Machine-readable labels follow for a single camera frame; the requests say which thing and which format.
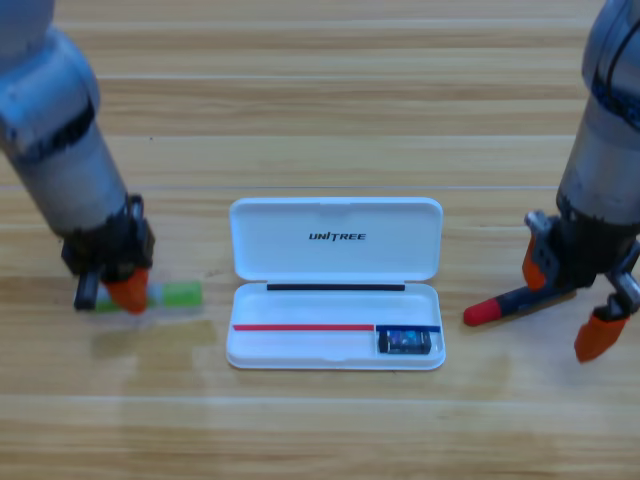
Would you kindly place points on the white Unitree pencil case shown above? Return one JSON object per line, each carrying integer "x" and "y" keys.
{"x": 335, "y": 260}

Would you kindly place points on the black marker with red cap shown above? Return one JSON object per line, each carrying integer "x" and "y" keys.
{"x": 482, "y": 312}

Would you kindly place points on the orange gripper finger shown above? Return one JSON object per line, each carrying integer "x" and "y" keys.
{"x": 130, "y": 295}
{"x": 534, "y": 272}
{"x": 597, "y": 337}

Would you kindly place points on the black eraser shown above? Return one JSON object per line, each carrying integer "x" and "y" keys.
{"x": 404, "y": 341}

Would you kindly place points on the green highlighter pen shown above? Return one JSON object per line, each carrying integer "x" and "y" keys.
{"x": 177, "y": 294}

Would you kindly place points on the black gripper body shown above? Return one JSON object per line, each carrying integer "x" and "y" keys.
{"x": 580, "y": 250}
{"x": 125, "y": 245}

